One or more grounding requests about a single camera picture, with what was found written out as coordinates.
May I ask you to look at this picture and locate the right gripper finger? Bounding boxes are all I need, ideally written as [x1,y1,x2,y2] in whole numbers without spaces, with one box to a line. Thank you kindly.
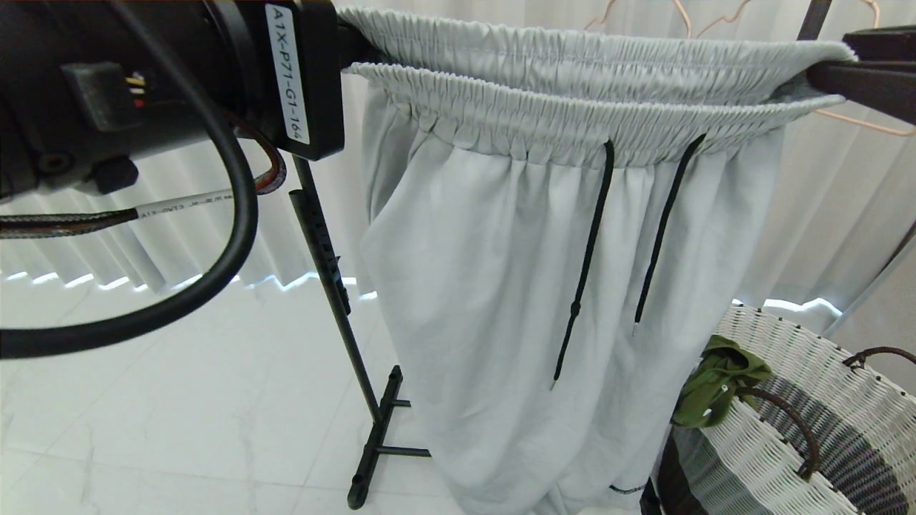
[807,61,916,127]
[843,26,916,64]

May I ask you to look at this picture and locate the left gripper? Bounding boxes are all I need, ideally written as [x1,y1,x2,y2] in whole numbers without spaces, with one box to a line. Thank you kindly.
[0,0,384,162]

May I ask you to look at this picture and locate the pink clothes hanger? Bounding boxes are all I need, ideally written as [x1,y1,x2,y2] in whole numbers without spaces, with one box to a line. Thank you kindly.
[583,0,695,40]
[698,0,916,137]

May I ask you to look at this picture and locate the pale grey shorts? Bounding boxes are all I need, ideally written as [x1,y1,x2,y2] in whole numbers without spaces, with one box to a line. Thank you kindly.
[336,7,857,515]

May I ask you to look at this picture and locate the green garment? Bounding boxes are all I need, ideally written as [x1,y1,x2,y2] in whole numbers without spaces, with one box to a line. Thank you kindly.
[671,335,774,428]

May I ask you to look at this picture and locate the black clothes rack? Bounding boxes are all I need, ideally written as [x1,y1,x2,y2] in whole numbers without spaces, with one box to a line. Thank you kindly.
[290,0,835,510]

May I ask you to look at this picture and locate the white laundry basket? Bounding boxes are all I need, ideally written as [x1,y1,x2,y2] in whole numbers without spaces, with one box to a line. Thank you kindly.
[640,304,916,515]

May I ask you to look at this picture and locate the white curtain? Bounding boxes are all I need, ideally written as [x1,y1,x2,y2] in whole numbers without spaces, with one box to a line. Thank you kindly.
[0,0,916,337]

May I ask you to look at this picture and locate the black cable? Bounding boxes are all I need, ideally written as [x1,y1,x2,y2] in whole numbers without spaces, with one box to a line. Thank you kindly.
[0,0,260,361]

